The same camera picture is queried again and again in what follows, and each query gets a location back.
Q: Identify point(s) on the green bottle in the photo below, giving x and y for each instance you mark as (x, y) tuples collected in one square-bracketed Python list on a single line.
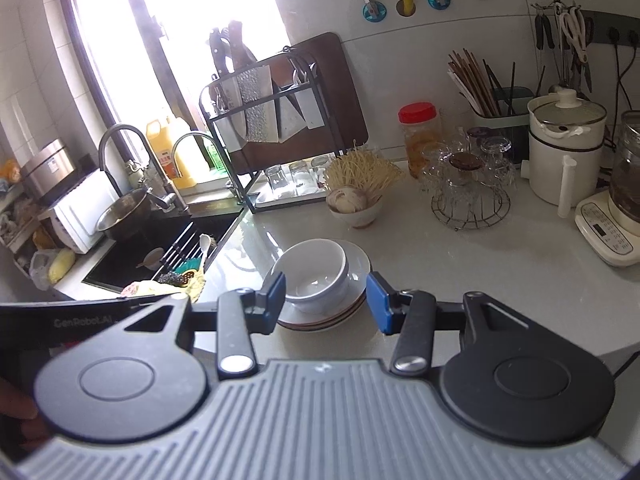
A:
[(214, 155)]

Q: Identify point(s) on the glass electric kettle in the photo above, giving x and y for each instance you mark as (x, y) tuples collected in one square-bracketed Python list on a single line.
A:
[(612, 220)]

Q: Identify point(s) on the yellow plastic bag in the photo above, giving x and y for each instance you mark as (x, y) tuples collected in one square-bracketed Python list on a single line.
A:
[(55, 265)]

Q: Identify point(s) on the yellow knitted dishcloth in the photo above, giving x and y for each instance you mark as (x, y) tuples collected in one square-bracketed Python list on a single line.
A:
[(150, 289)]

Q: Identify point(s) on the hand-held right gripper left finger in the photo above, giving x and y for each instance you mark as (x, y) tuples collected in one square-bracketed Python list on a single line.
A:
[(274, 300)]

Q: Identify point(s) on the white electric cooking pot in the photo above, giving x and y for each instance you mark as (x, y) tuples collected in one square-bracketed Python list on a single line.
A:
[(565, 160)]

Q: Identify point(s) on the black dish rack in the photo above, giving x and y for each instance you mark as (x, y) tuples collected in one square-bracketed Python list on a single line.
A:
[(212, 125)]

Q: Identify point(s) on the dark kitchen faucet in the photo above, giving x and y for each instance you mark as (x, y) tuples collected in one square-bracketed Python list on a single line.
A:
[(112, 137)]

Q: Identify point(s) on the bundle of chopsticks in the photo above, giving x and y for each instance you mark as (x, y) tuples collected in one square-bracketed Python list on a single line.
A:
[(472, 82)]

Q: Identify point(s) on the white spoon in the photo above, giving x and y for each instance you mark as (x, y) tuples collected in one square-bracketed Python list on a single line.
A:
[(205, 247)]

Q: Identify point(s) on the roll-up sink drying rack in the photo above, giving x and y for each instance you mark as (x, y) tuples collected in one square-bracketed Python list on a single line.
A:
[(175, 250)]

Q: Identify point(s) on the bundle of dried noodles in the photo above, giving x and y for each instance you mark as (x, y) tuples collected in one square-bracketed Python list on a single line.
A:
[(362, 170)]

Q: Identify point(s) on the steel wool scrubber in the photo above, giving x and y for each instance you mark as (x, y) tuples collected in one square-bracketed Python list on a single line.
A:
[(170, 279)]

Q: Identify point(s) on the clear drinking glass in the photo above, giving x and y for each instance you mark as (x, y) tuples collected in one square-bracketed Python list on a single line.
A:
[(301, 176), (275, 180), (320, 167)]

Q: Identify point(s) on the dark wall socket rail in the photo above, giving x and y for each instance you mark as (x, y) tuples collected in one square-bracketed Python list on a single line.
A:
[(617, 32)]

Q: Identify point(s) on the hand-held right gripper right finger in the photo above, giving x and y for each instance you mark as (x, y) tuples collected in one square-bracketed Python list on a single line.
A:
[(379, 305)]

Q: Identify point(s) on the white ceramic bowl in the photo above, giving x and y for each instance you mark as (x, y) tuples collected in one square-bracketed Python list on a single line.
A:
[(310, 280)]

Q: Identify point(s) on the white drip tray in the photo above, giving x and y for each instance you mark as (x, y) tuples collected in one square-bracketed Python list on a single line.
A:
[(280, 200)]

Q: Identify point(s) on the white cutlery holder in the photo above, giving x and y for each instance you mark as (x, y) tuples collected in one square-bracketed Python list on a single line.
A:
[(312, 107), (227, 127)]

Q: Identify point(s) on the red lid plastic jar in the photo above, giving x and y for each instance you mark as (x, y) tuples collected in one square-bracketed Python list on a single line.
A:
[(420, 140)]

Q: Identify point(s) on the orange detergent bottle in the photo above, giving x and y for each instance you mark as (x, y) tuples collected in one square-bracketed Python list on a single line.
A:
[(170, 155)]

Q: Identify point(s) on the black kitchen sink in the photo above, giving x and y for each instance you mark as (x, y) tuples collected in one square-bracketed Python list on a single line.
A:
[(130, 260)]

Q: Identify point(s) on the steel rice cooker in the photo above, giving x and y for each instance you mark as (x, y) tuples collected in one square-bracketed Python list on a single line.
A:
[(50, 170)]

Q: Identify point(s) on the stainless steel bowl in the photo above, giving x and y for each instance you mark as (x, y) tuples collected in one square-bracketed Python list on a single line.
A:
[(122, 215)]

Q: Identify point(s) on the window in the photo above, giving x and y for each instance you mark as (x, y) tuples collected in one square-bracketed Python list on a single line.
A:
[(150, 35)]

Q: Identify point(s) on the bowl of garlic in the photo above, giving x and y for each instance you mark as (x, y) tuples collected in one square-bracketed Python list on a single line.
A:
[(352, 207)]

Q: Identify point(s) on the white countertop appliance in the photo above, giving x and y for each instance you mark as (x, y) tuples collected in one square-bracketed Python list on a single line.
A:
[(82, 210)]

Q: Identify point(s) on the person's left hand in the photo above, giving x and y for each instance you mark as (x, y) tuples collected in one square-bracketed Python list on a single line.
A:
[(15, 410)]

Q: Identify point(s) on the grey patterned board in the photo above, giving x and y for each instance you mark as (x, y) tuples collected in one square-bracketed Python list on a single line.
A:
[(257, 105)]

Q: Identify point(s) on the hanging kitchen utensils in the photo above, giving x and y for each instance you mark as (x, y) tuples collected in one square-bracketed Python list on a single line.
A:
[(547, 35)]

